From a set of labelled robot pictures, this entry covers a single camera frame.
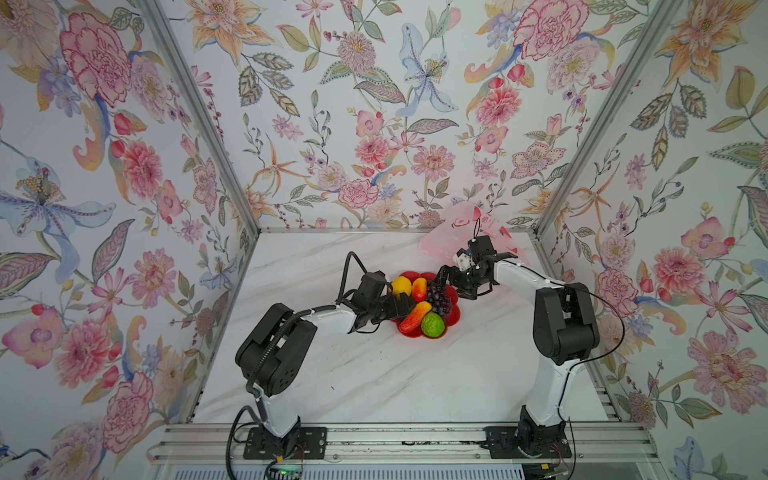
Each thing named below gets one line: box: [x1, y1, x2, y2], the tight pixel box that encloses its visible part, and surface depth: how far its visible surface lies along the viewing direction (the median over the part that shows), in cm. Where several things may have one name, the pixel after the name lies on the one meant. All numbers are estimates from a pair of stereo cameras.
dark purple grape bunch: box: [427, 279, 451, 316], surface depth 95 cm
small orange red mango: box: [412, 277, 427, 303], surface depth 97 cm
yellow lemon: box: [391, 276, 412, 298], surface depth 97 cm
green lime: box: [421, 312, 445, 338], surface depth 88 cm
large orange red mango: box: [399, 301, 432, 334], surface depth 90 cm
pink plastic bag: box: [420, 202, 529, 266], surface depth 106 cm
